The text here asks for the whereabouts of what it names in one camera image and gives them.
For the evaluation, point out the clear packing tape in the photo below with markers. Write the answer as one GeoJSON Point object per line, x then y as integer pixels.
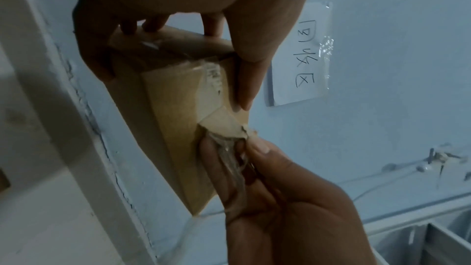
{"type": "Point", "coordinates": [231, 167]}

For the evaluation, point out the white metal rack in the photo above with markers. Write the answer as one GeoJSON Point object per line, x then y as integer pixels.
{"type": "Point", "coordinates": [423, 237]}

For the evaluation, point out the person's right hand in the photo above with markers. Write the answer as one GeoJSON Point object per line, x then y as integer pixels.
{"type": "Point", "coordinates": [294, 223]}

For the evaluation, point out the brown cardboard box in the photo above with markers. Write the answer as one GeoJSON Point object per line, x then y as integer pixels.
{"type": "Point", "coordinates": [173, 141]}

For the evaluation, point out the white paper wall note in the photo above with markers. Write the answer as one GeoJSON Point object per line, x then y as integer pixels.
{"type": "Point", "coordinates": [298, 54]}

